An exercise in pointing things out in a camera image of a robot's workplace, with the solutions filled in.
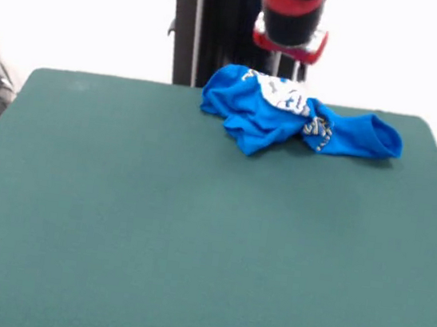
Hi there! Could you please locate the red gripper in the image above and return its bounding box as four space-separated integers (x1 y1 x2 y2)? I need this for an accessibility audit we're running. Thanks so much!
247 11 332 86

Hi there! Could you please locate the blue printed T-shirt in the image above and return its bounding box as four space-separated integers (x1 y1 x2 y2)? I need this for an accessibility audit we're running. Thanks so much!
193 59 411 177

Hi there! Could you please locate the dark green table cloth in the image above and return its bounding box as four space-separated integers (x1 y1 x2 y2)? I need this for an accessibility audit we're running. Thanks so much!
0 60 437 327

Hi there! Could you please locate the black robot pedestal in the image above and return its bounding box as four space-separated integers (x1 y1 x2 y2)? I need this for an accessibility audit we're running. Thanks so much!
148 0 317 102

